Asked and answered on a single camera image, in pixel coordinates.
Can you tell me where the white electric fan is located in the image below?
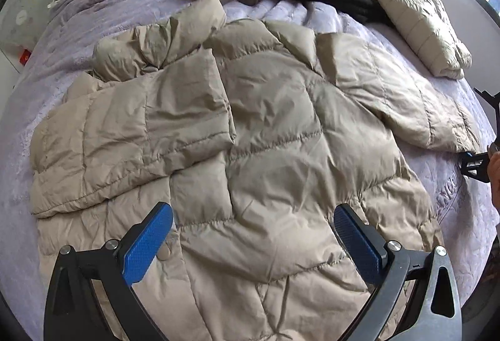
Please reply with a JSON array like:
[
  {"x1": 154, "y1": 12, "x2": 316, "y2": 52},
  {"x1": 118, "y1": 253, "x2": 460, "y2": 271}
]
[{"x1": 1, "y1": 0, "x2": 48, "y2": 52}]

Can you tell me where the beige puffer down jacket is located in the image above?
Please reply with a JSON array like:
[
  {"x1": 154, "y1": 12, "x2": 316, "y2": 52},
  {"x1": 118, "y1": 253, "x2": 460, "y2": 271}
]
[{"x1": 31, "y1": 0, "x2": 480, "y2": 340}]

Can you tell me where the person's right hand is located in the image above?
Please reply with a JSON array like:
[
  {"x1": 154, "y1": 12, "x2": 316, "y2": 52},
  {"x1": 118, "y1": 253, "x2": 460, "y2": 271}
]
[{"x1": 487, "y1": 151, "x2": 500, "y2": 210}]

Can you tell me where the small red box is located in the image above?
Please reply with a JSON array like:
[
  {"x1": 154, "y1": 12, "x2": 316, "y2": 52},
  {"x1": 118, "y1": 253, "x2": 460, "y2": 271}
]
[{"x1": 19, "y1": 49, "x2": 31, "y2": 66}]

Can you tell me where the folded beige quilted garment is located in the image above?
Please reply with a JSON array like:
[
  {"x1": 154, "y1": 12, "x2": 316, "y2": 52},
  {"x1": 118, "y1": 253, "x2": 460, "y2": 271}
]
[{"x1": 377, "y1": 0, "x2": 472, "y2": 80}]

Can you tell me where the lavender plush bed blanket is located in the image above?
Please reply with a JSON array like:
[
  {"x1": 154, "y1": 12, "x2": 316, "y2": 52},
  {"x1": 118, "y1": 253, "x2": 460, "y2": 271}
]
[{"x1": 1, "y1": 0, "x2": 498, "y2": 340}]

